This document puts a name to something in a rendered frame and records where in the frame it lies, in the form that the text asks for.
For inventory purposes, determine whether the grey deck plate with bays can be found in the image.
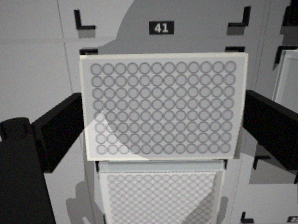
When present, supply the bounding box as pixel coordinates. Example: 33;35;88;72
0;0;298;224

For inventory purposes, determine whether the white multi-well plate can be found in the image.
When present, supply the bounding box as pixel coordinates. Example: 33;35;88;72
98;159;226;224

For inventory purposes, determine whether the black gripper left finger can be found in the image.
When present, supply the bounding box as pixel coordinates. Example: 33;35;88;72
0;93;85;224

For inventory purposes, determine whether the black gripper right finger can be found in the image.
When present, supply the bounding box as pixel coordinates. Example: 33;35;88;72
243;90;298;171

